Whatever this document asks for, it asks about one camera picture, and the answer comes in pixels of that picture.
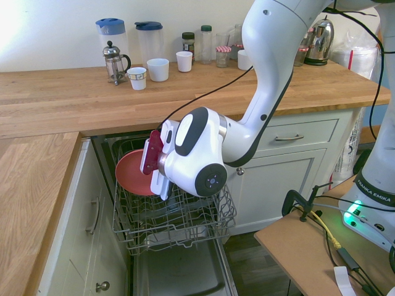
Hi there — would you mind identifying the white printed plastic bag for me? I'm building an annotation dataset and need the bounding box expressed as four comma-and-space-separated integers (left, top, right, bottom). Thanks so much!
331, 107, 367, 187

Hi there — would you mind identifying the red plastic plate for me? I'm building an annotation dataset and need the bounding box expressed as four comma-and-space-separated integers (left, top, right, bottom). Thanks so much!
115, 149, 157, 197

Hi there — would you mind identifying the stainless steel kettle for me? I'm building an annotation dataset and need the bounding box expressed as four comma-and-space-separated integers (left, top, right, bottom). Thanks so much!
304, 18, 335, 67

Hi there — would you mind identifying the clear pitcher light blue lid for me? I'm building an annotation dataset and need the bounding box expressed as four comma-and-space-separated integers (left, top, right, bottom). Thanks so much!
95, 17, 129, 67

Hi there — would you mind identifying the green lid clear bottle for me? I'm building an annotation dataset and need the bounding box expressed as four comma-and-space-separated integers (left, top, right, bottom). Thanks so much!
199, 25, 213, 65

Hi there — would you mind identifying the red lid small jar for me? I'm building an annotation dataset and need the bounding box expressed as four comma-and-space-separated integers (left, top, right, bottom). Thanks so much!
293, 45, 309, 67

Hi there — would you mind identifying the black C clamp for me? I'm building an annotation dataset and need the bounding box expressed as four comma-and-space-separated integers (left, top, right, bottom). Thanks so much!
281, 181, 334, 222

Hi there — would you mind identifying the white plastic wrapped pack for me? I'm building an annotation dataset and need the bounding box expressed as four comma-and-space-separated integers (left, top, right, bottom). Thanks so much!
330, 30, 382, 81

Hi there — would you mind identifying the white ceramic bowl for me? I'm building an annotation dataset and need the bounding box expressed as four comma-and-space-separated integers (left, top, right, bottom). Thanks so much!
237, 49, 253, 71

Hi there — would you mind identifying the small patterned white cup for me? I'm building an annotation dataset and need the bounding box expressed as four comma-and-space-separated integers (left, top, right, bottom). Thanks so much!
127, 67, 147, 91

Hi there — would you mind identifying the metal drawer handle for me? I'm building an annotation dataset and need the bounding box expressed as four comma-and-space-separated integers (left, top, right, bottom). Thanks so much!
85, 196, 101, 237
274, 133, 305, 142

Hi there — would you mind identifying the white drawer front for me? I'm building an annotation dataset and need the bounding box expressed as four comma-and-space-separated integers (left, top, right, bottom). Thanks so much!
262, 119, 339, 152

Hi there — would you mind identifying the yellow cable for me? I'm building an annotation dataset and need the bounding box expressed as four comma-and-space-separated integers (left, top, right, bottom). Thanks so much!
310, 209, 344, 249

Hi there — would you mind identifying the wide white mug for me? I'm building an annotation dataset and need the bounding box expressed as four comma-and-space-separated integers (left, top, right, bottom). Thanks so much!
146, 57, 170, 83

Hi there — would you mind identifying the black cable adapter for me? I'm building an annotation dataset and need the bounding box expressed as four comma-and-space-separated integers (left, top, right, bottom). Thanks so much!
336, 246, 362, 272

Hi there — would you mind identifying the white ribbed cup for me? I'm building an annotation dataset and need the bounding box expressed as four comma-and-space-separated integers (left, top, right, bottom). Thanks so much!
175, 51, 194, 73

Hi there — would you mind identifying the black lid spice jar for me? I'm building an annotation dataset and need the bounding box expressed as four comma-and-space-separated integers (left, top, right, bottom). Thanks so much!
181, 31, 196, 61

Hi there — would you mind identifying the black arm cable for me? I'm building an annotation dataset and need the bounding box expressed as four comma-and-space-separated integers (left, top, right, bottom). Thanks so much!
156, 0, 386, 141

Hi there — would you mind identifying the white cabinet door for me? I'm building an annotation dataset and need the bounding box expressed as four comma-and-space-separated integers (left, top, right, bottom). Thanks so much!
227, 147, 328, 231

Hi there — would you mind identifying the grey wire dishwasher rack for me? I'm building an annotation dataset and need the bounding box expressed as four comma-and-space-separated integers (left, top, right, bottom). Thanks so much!
111, 137, 238, 257

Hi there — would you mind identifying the glass French press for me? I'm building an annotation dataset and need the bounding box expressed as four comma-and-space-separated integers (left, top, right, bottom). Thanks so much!
102, 40, 132, 86

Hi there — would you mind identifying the steel dishwasher door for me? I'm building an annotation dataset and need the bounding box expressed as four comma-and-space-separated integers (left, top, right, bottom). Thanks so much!
132, 237, 238, 296

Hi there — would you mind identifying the clear pitcher dark blue lid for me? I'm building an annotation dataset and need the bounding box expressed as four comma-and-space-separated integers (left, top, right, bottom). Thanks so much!
134, 20, 164, 67

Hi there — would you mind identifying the white paper label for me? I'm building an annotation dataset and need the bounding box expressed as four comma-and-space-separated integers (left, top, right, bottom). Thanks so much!
334, 265, 359, 296

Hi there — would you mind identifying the red checked lid glass jar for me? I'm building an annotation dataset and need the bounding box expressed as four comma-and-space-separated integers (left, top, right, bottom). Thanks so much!
230, 43, 245, 60
215, 45, 232, 68

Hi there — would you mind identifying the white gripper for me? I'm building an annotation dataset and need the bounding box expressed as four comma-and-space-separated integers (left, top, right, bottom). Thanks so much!
139, 119, 178, 200

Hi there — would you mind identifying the tall drinking glass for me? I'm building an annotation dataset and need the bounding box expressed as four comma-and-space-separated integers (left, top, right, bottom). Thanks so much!
215, 32, 231, 49

